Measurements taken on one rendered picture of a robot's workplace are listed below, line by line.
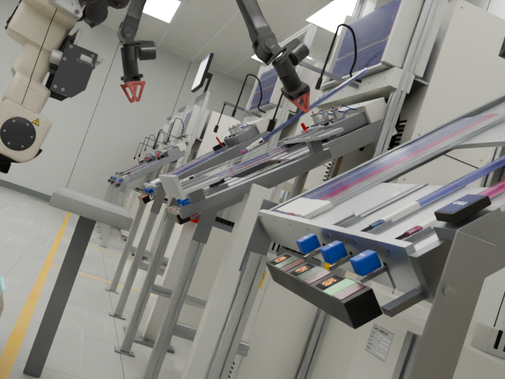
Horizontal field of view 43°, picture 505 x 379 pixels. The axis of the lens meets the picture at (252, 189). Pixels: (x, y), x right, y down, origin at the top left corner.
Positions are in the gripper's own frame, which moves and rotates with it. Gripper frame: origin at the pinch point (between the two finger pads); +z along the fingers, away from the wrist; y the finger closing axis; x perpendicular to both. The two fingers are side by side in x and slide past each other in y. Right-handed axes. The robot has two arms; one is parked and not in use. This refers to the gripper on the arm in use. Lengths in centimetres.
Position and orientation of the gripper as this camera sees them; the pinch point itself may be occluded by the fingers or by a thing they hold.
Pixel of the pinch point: (305, 109)
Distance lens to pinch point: 215.8
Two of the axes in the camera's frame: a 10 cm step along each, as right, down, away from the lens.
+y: -3.6, -3.5, 8.7
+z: 4.6, 7.4, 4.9
